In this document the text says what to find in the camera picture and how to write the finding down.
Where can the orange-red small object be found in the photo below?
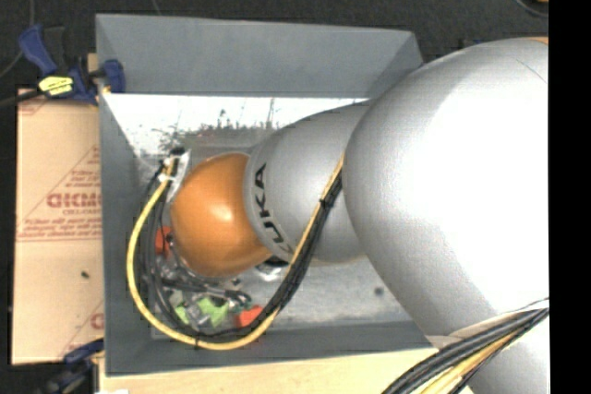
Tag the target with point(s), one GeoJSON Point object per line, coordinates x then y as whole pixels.
{"type": "Point", "coordinates": [162, 241]}
{"type": "Point", "coordinates": [249, 316]}

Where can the brown cardboard board, red print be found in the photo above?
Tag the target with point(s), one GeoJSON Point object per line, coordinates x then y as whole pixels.
{"type": "Point", "coordinates": [55, 180]}

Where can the grey metal bin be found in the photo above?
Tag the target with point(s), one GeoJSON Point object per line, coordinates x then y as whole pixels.
{"type": "Point", "coordinates": [258, 60]}

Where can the black cylinder on white bracket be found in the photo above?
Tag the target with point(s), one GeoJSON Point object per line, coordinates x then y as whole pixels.
{"type": "Point", "coordinates": [179, 166]}

